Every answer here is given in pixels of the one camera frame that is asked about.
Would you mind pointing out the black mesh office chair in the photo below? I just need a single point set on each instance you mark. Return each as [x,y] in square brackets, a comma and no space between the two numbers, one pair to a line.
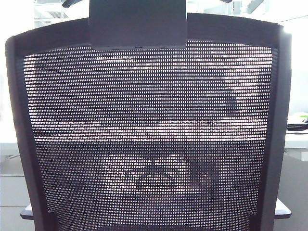
[154,108]

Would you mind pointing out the black zip pouch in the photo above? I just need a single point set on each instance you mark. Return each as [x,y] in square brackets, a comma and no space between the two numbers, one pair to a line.
[298,127]

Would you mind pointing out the green object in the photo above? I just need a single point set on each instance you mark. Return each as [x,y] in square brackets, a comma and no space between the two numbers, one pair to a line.
[303,115]

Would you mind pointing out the white drawer cabinet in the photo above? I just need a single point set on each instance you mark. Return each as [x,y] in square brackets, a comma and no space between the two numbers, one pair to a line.
[297,183]

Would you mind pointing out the white drawer pedestal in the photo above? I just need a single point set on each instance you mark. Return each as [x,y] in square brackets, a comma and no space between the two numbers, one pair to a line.
[12,192]

